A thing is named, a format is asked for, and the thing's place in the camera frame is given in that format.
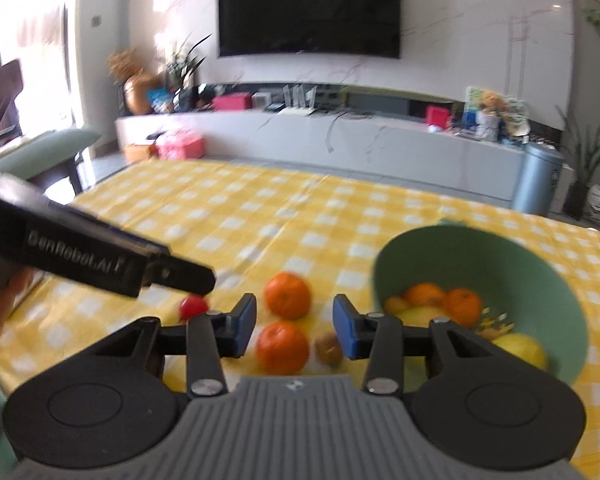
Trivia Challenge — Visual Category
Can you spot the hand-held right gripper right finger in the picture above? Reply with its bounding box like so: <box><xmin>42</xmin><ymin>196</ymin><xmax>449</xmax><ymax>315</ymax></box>
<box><xmin>332</xmin><ymin>294</ymin><xmax>501</xmax><ymax>396</ymax></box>

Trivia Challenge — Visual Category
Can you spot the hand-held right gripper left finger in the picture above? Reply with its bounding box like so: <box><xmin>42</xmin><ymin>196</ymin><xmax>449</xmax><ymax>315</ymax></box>
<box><xmin>94</xmin><ymin>292</ymin><xmax>258</xmax><ymax>397</ymax></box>

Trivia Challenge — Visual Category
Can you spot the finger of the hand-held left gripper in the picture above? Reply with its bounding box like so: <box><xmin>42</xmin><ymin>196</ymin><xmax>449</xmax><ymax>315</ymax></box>
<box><xmin>140</xmin><ymin>252</ymin><xmax>217</xmax><ymax>295</ymax></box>

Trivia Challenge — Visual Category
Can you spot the small brown round fruit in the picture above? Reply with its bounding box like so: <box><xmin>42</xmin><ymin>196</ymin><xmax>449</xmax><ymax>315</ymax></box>
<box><xmin>383</xmin><ymin>295</ymin><xmax>412</xmax><ymax>315</ymax></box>
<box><xmin>314</xmin><ymin>332</ymin><xmax>343</xmax><ymax>368</ymax></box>

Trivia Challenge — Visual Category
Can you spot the red cherry tomato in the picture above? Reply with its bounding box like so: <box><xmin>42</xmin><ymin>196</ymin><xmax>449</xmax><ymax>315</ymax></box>
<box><xmin>179</xmin><ymin>296</ymin><xmax>210</xmax><ymax>321</ymax></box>

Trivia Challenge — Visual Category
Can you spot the yellow-green pear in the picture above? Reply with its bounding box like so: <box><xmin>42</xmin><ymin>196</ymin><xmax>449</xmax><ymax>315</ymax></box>
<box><xmin>394</xmin><ymin>306</ymin><xmax>453</xmax><ymax>333</ymax></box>

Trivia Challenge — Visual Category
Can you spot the yellow lemon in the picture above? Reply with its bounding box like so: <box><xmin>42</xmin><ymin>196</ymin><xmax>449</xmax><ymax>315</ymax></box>
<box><xmin>490</xmin><ymin>332</ymin><xmax>548</xmax><ymax>371</ymax></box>

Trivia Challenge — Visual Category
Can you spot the green colander bowl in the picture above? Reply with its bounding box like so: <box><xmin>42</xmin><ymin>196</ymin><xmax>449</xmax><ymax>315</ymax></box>
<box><xmin>370</xmin><ymin>220</ymin><xmax>590</xmax><ymax>383</ymax></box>

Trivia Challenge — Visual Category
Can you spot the yellow checked tablecloth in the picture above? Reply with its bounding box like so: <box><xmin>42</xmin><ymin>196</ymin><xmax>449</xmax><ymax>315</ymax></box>
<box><xmin>0</xmin><ymin>160</ymin><xmax>600</xmax><ymax>471</ymax></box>

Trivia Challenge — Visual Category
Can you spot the green upholstered chair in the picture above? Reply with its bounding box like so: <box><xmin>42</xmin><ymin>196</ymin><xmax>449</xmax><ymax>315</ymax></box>
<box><xmin>0</xmin><ymin>127</ymin><xmax>103</xmax><ymax>196</ymax></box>

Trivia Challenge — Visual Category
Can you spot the orange cardboard box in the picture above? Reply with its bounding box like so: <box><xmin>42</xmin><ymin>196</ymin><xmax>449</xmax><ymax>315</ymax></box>
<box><xmin>124</xmin><ymin>142</ymin><xmax>157</xmax><ymax>163</ymax></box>

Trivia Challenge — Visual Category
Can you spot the pink storage case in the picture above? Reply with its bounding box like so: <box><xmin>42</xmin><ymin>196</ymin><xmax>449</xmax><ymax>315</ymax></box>
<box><xmin>155</xmin><ymin>129</ymin><xmax>204</xmax><ymax>161</ymax></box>

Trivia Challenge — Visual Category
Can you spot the brown vase with dried flowers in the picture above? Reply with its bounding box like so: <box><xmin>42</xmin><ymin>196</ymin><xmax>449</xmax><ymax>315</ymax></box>
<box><xmin>107</xmin><ymin>50</ymin><xmax>163</xmax><ymax>116</ymax></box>

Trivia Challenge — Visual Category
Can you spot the blue snack bag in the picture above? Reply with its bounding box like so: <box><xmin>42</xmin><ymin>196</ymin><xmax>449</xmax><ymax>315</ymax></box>
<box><xmin>147</xmin><ymin>87</ymin><xmax>176</xmax><ymax>113</ymax></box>

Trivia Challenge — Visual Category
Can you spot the flat pink box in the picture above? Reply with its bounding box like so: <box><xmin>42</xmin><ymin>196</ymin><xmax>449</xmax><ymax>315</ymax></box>
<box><xmin>212</xmin><ymin>92</ymin><xmax>253</xmax><ymax>112</ymax></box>

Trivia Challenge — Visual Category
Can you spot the white marble television console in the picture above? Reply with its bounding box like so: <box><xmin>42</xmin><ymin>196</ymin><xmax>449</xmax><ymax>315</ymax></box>
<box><xmin>115</xmin><ymin>82</ymin><xmax>528</xmax><ymax>206</ymax></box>

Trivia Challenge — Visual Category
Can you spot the white router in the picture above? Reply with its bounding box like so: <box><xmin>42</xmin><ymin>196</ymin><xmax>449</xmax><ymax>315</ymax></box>
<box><xmin>277</xmin><ymin>85</ymin><xmax>318</xmax><ymax>116</ymax></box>

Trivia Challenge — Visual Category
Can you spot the leafy plant in glass vase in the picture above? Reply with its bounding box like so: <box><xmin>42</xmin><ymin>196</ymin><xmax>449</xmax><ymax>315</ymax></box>
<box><xmin>165</xmin><ymin>35</ymin><xmax>213</xmax><ymax>111</ymax></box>

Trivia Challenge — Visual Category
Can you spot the grey soundbar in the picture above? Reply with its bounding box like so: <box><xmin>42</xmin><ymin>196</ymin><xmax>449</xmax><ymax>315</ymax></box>
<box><xmin>345</xmin><ymin>87</ymin><xmax>411</xmax><ymax>113</ymax></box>

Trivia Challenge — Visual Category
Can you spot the red box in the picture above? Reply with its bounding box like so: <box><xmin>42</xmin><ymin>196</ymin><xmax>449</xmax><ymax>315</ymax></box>
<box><xmin>425</xmin><ymin>105</ymin><xmax>453</xmax><ymax>128</ymax></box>

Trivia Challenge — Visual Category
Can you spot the blue-grey trash can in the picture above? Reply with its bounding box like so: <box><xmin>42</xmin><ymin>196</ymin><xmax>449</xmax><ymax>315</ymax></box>
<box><xmin>511</xmin><ymin>141</ymin><xmax>565</xmax><ymax>215</ymax></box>

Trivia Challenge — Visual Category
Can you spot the teddy bear bouquet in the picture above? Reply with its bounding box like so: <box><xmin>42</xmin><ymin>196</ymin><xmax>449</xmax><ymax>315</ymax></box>
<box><xmin>475</xmin><ymin>91</ymin><xmax>508</xmax><ymax>142</ymax></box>

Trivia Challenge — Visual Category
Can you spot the white plastic bag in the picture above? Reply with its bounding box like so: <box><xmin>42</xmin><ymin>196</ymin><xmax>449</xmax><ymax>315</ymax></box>
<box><xmin>585</xmin><ymin>184</ymin><xmax>600</xmax><ymax>226</ymax></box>

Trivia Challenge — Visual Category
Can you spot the tall-leaf plant in black pot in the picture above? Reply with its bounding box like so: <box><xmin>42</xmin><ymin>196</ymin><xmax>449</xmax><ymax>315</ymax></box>
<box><xmin>555</xmin><ymin>105</ymin><xmax>600</xmax><ymax>221</ymax></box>

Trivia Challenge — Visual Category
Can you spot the black hanging cable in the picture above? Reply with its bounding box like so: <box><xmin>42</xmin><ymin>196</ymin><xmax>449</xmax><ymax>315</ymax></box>
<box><xmin>325</xmin><ymin>110</ymin><xmax>376</xmax><ymax>153</ymax></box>

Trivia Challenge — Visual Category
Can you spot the black wall television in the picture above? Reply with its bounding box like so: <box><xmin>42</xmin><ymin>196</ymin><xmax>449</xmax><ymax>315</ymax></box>
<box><xmin>216</xmin><ymin>0</ymin><xmax>402</xmax><ymax>59</ymax></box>

